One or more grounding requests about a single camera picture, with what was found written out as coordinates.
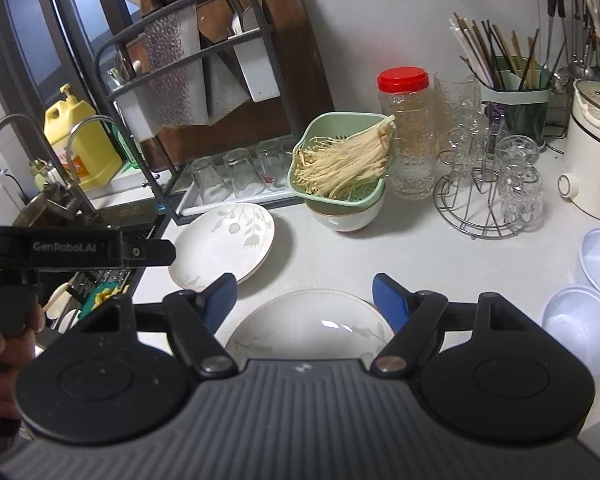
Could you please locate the left upturned drinking glass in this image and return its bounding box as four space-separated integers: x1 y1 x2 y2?
190 157 230 204

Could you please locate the middle upturned drinking glass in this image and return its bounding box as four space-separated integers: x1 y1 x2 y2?
223 148 264 198

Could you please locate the green chopstick holder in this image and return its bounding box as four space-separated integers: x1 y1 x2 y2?
479 55 550 148

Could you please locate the yellow detergent bottle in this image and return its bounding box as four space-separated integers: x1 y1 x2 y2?
44 84 123 191

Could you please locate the chrome sink faucet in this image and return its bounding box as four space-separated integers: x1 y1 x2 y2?
0 112 127 221

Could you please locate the red lid plastic jar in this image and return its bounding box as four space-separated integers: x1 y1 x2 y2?
377 66 436 200

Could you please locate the upturned drinking glass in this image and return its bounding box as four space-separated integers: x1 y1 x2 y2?
223 148 264 198
190 157 230 204
257 139 289 190

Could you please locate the dried noodle bundle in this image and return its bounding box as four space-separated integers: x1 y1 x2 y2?
288 115 394 205

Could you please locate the floral ceramic plate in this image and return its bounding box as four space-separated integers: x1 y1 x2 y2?
226 289 394 366
169 203 275 290

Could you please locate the steel cleaver blade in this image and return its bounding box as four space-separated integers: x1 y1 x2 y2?
145 6 208 126

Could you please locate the right upturned drinking glass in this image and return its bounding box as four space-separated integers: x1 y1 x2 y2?
257 139 289 190

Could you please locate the green plastic colander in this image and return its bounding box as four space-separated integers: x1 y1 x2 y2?
287 112 396 208

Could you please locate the white ceramic bowl under colander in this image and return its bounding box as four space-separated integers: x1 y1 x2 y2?
304 192 386 233

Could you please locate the black metal kitchen rack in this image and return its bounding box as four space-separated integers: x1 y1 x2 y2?
104 0 300 226

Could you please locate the person's left hand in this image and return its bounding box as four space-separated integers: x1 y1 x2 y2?
0 304 45 419

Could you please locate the white drying tray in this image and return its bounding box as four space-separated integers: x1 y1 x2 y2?
175 183 297 217

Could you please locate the wire cup holder rack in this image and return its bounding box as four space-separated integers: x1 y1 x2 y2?
432 113 543 240

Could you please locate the white electric cooking pot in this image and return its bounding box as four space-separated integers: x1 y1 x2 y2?
557 79 600 220

